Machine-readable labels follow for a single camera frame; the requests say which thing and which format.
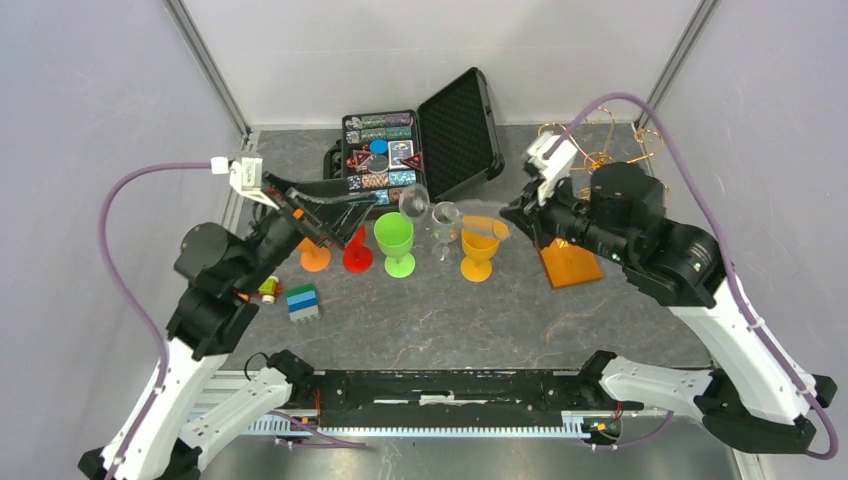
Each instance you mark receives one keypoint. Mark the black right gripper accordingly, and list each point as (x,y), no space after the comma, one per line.
(530,211)

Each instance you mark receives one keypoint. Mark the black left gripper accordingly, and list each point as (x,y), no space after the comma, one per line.
(327,216)

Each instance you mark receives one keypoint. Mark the orange wine glass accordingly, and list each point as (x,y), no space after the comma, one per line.
(313,258)

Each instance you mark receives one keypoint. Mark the yellow wine glass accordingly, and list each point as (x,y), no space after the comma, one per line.
(478,251)

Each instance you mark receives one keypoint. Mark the red wine glass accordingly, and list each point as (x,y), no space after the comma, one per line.
(357,257)

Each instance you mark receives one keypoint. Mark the green wine glass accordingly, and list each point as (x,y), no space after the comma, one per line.
(395,235)

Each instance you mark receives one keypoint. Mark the clear wine glass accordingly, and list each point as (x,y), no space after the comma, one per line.
(476,216)
(446,235)

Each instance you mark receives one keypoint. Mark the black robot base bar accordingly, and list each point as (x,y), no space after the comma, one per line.
(450,398)

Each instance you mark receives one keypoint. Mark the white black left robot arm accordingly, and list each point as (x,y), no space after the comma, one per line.
(160,440)

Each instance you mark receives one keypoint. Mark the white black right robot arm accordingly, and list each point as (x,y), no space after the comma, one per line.
(751,401)

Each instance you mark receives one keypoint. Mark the wooden rack base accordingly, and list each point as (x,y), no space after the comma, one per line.
(567,265)

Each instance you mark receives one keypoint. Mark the blue round chip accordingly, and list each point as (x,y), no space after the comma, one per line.
(379,146)

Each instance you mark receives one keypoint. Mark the small toy car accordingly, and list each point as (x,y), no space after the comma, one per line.
(267,292)

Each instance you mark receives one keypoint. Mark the playing card deck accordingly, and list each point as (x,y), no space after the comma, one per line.
(398,150)

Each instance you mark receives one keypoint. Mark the blue green toy block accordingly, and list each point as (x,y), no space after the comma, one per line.
(303,304)

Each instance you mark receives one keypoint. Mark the black poker chip case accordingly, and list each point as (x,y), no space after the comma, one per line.
(455,144)

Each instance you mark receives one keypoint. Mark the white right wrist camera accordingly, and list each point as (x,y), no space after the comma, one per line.
(547,160)

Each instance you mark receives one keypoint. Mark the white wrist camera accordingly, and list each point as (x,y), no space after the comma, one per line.
(245,175)
(547,160)

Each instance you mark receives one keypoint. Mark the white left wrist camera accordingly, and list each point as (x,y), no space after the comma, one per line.
(245,175)

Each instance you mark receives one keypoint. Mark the gold wire glass rack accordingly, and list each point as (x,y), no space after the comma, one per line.
(602,139)

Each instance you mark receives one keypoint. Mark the slotted aluminium rail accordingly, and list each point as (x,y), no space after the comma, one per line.
(568,427)

